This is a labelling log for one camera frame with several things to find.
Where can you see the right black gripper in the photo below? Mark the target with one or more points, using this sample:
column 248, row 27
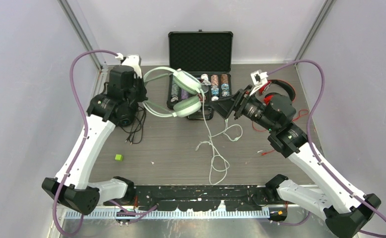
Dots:
column 225, row 106

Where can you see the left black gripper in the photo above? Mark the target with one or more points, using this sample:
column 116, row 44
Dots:
column 142, row 96

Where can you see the mint green headphones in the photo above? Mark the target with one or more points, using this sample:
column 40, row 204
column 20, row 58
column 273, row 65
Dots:
column 186, row 93

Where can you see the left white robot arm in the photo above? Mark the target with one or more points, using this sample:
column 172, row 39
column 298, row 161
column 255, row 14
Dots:
column 115, row 107

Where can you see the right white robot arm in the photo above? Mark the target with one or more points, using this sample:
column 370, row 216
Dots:
column 344, row 208

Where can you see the blue black headphones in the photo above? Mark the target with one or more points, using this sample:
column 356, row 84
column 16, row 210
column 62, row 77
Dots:
column 126, row 119

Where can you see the red headphones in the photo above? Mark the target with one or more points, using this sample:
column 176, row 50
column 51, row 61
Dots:
column 283, row 84

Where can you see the black poker chip case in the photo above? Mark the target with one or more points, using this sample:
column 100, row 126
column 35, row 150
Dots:
column 205, row 55

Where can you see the green cube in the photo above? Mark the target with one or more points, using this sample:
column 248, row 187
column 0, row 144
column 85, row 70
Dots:
column 119, row 157

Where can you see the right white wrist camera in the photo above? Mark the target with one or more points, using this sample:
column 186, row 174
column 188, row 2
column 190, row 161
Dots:
column 259, row 79

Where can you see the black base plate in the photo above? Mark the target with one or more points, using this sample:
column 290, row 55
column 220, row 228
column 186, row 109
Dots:
column 200, row 198

